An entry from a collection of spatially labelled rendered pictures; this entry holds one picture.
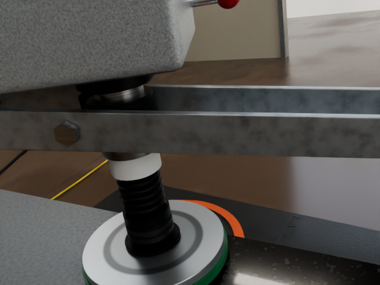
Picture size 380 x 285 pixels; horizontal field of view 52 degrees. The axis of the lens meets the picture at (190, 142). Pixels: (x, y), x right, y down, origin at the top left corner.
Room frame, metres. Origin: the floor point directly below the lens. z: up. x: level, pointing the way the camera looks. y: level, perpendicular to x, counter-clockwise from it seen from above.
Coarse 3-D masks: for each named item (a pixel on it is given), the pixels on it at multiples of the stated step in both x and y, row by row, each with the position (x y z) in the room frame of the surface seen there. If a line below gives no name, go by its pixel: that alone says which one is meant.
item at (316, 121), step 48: (0, 96) 0.56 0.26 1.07; (48, 96) 0.55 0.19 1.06; (192, 96) 0.52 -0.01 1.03; (240, 96) 0.51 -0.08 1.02; (288, 96) 0.50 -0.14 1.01; (336, 96) 0.49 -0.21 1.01; (0, 144) 0.44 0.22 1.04; (48, 144) 0.43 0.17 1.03; (96, 144) 0.42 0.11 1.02; (144, 144) 0.42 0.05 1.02; (192, 144) 0.41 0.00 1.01; (240, 144) 0.40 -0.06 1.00; (288, 144) 0.40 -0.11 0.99; (336, 144) 0.39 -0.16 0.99
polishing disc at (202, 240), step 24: (120, 216) 0.56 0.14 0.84; (192, 216) 0.52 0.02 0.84; (216, 216) 0.51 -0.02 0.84; (96, 240) 0.50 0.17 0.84; (120, 240) 0.49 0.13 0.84; (192, 240) 0.46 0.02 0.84; (216, 240) 0.45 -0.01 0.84; (96, 264) 0.45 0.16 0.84; (120, 264) 0.44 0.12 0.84; (144, 264) 0.43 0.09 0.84; (168, 264) 0.42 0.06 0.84; (192, 264) 0.41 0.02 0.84
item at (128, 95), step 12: (84, 96) 0.53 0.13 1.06; (96, 96) 0.46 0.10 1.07; (108, 96) 0.45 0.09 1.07; (120, 96) 0.45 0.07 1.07; (132, 96) 0.46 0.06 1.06; (144, 96) 0.46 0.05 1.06; (156, 96) 0.48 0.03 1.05; (84, 108) 0.53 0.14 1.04; (96, 108) 0.45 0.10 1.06; (108, 108) 0.44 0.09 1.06; (120, 108) 0.44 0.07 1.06; (132, 108) 0.44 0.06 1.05; (144, 108) 0.45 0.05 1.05; (156, 108) 0.47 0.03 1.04; (108, 156) 0.45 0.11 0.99; (120, 156) 0.44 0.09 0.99; (132, 156) 0.44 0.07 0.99
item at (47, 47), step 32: (0, 0) 0.38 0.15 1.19; (32, 0) 0.38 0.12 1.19; (64, 0) 0.37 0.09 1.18; (96, 0) 0.37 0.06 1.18; (128, 0) 0.37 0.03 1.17; (160, 0) 0.36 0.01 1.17; (0, 32) 0.38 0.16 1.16; (32, 32) 0.38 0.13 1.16; (64, 32) 0.37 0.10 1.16; (96, 32) 0.37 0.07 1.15; (128, 32) 0.37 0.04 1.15; (160, 32) 0.36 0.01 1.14; (192, 32) 0.51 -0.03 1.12; (0, 64) 0.38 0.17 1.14; (32, 64) 0.38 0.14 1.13; (64, 64) 0.37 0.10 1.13; (96, 64) 0.37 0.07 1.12; (128, 64) 0.37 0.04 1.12; (160, 64) 0.36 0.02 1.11
